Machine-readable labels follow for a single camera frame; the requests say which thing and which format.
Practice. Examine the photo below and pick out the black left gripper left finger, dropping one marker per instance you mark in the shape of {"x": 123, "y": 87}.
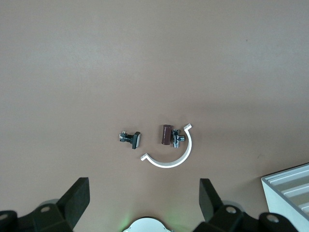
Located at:
{"x": 77, "y": 198}

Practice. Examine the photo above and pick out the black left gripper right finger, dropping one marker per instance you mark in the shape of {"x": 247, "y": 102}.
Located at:
{"x": 207, "y": 200}

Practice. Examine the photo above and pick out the white curved pipe clamp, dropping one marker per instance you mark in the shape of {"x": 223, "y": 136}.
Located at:
{"x": 169, "y": 165}

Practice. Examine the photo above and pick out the brown cylinder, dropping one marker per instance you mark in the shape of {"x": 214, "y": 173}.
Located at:
{"x": 166, "y": 135}

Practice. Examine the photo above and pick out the black square push switch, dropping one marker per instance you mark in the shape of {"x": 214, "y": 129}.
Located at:
{"x": 131, "y": 140}

